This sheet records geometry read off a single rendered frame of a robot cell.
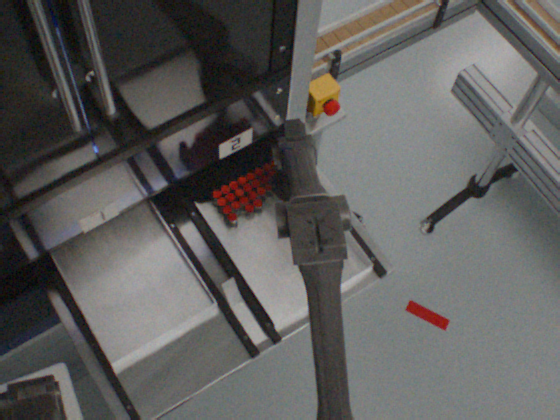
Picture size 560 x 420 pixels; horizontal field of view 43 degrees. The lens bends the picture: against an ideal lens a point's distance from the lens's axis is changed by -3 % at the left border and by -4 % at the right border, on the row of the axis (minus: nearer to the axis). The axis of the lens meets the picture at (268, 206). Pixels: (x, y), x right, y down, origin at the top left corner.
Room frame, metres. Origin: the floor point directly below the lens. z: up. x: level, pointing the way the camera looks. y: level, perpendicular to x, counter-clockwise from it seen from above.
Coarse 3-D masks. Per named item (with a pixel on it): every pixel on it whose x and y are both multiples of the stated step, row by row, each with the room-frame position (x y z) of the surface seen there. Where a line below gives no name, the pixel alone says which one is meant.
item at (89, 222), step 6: (114, 204) 0.65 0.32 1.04; (102, 210) 0.64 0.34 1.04; (108, 210) 0.64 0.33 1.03; (114, 210) 0.65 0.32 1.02; (90, 216) 0.62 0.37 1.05; (96, 216) 0.63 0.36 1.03; (108, 216) 0.64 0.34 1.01; (114, 216) 0.65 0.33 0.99; (84, 222) 0.61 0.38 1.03; (90, 222) 0.61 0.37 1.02; (96, 222) 0.62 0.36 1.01; (102, 222) 0.63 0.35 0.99; (84, 228) 0.60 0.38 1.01; (90, 228) 0.61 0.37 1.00
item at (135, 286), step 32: (128, 224) 0.68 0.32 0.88; (160, 224) 0.69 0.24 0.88; (64, 256) 0.59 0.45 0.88; (96, 256) 0.59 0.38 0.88; (128, 256) 0.60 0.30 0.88; (160, 256) 0.61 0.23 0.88; (96, 288) 0.52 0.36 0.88; (128, 288) 0.53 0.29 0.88; (160, 288) 0.53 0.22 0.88; (192, 288) 0.54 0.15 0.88; (96, 320) 0.45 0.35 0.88; (128, 320) 0.45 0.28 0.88; (160, 320) 0.46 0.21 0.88; (192, 320) 0.46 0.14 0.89; (128, 352) 0.37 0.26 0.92
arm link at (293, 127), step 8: (288, 120) 0.83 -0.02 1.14; (296, 120) 0.83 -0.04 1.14; (280, 128) 0.83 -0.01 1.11; (288, 128) 0.81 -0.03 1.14; (296, 128) 0.81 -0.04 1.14; (304, 128) 0.83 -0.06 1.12; (280, 136) 0.81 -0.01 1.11; (288, 136) 0.79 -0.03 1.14; (280, 160) 0.72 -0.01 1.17; (280, 168) 0.72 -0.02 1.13
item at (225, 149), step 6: (246, 132) 0.85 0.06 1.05; (252, 132) 0.86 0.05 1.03; (234, 138) 0.83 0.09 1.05; (246, 138) 0.85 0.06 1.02; (222, 144) 0.82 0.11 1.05; (228, 144) 0.82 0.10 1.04; (240, 144) 0.84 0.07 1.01; (246, 144) 0.85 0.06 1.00; (222, 150) 0.82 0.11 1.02; (228, 150) 0.82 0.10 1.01; (234, 150) 0.83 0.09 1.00; (222, 156) 0.82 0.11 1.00
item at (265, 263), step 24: (216, 216) 0.72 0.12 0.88; (240, 216) 0.73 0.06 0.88; (264, 216) 0.73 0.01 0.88; (216, 240) 0.66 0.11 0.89; (240, 240) 0.67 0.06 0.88; (264, 240) 0.67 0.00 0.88; (288, 240) 0.68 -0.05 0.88; (240, 264) 0.61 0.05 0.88; (264, 264) 0.61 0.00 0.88; (288, 264) 0.62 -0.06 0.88; (360, 264) 0.63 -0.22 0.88; (264, 288) 0.56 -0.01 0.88; (288, 288) 0.56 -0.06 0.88; (264, 312) 0.50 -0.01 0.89; (288, 312) 0.51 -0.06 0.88
